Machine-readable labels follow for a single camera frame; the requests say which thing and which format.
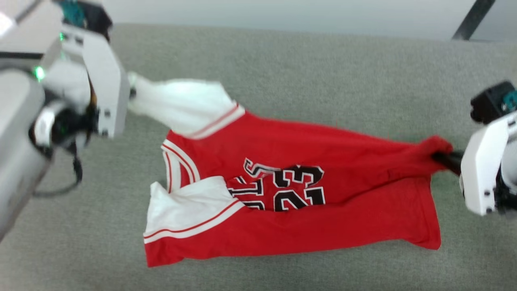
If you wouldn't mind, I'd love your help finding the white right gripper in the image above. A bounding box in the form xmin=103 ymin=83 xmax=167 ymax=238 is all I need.
xmin=431 ymin=112 xmax=517 ymax=217

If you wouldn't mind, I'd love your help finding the black slanted metal post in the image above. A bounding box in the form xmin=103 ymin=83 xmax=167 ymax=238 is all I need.
xmin=452 ymin=0 xmax=496 ymax=41

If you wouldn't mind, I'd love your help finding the grey partition panel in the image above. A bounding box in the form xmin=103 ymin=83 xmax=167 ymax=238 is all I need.
xmin=471 ymin=0 xmax=517 ymax=43

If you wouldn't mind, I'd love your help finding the red white basketball jersey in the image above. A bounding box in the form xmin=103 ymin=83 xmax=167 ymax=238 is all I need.
xmin=127 ymin=72 xmax=455 ymax=268

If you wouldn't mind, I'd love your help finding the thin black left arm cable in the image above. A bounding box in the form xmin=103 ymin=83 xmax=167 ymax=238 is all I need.
xmin=32 ymin=139 xmax=84 ymax=198

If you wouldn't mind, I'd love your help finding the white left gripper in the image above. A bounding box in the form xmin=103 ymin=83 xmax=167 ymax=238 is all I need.
xmin=38 ymin=23 xmax=137 ymax=139

